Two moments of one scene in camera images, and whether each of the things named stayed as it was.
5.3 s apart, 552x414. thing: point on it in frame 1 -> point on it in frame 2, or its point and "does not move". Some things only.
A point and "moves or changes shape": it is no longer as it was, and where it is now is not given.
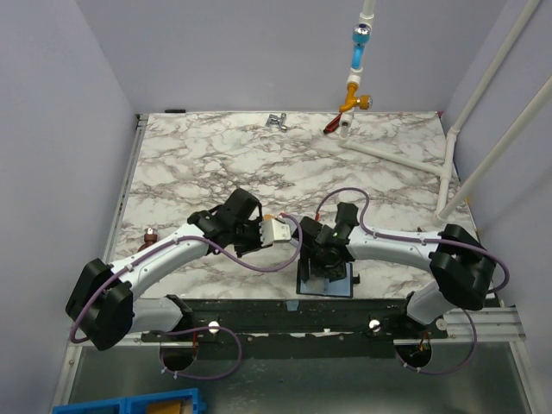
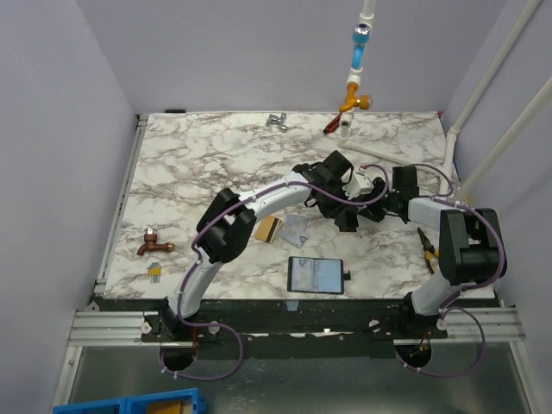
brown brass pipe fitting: x=149 y=238 does not move
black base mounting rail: x=297 y=329 does not move
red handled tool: x=333 y=125 does not move
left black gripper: x=257 y=247 -> x=330 y=213
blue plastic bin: x=187 y=401 does not move
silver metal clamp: x=274 y=119 does not move
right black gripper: x=323 y=265 -> x=379 y=200
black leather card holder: x=322 y=286 moves or changes shape
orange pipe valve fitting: x=363 y=102 does not move
